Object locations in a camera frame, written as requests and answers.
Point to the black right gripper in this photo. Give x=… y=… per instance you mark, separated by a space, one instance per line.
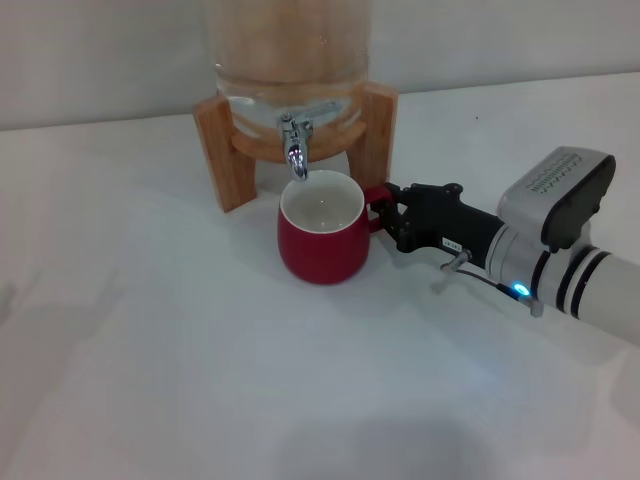
x=450 y=220

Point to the red cup white inside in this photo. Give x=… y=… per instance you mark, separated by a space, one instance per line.
x=325 y=255

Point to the chrome faucet with lever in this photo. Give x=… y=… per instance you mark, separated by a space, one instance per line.
x=296 y=150

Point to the wooden dispenser stand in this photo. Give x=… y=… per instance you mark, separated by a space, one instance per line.
x=220 y=150

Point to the glass water dispenser jar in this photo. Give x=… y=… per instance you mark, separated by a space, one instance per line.
x=290 y=45

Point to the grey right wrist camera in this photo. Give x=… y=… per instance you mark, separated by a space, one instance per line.
x=555 y=195

